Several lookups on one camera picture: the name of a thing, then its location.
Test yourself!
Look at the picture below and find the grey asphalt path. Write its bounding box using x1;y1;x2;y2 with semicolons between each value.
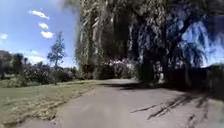
14;78;224;128

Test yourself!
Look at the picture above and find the dark fence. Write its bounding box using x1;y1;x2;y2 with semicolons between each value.
163;63;224;101

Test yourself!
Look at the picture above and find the slender tall tree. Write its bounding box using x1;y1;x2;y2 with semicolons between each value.
46;31;67;84

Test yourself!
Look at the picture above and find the large weeping willow tree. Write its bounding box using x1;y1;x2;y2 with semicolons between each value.
63;0;224;86

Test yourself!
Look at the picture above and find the grass lawn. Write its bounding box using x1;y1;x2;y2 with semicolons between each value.
0;79;111;128

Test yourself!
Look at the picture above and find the row of bushes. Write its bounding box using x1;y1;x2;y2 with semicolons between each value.
0;53;79;88

